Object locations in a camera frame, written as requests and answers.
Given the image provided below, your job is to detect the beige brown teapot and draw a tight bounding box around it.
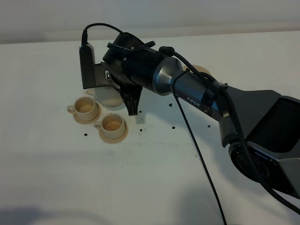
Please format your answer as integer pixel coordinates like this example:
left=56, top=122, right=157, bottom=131
left=85, top=86, right=123, bottom=107

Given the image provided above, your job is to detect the far beige teacup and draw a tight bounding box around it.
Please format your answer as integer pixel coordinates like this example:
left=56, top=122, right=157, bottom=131
left=67, top=97, right=96, bottom=113

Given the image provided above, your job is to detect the near beige cup saucer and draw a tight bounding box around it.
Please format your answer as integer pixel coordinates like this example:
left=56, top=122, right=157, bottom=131
left=99, top=122, right=128, bottom=144

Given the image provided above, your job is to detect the near beige teacup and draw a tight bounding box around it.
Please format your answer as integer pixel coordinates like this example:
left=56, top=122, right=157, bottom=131
left=93, top=113, right=126, bottom=140

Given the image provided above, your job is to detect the black camera cable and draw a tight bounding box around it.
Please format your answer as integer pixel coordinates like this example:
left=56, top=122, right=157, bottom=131
left=81, top=22, right=300, bottom=225

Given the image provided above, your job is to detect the far beige cup saucer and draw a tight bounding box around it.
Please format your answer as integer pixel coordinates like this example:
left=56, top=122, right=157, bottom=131
left=68, top=102, right=102, bottom=125

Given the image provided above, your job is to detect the round beige teapot saucer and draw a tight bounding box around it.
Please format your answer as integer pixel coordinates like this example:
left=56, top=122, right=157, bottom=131
left=182, top=65, right=211, bottom=78

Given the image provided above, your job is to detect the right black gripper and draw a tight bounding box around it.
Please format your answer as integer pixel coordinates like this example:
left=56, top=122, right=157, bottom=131
left=94, top=32, right=164, bottom=116

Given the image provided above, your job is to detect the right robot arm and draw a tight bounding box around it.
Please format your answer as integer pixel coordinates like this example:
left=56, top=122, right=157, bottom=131
left=94, top=33, right=300, bottom=198

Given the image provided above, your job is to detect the beige cup saucer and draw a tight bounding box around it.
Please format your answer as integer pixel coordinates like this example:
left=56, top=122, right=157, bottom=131
left=99, top=122, right=128, bottom=144
left=68, top=102, right=102, bottom=125

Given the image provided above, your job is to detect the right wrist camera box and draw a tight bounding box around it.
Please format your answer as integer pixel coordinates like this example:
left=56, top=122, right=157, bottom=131
left=79, top=43, right=96, bottom=90

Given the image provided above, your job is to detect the beige teacup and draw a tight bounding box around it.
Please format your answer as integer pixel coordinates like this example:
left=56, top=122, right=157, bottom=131
left=93, top=113, right=126, bottom=140
left=67, top=97, right=96, bottom=113

